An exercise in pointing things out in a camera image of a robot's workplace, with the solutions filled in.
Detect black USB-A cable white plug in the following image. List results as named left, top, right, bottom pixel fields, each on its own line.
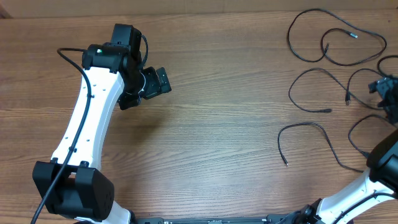
left=276, top=114, right=396, bottom=174

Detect black USB cable dark plug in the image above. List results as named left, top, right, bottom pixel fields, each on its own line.
left=288, top=68, right=383, bottom=113

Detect thin black cable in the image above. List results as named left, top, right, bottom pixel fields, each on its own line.
left=286, top=8, right=388, bottom=67

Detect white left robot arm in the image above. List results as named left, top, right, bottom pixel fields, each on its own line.
left=32, top=24, right=172, bottom=223

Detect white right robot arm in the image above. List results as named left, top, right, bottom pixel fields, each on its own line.
left=286, top=131, right=397, bottom=224

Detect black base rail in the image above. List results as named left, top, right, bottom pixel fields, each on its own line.
left=130, top=212, right=298, bottom=224

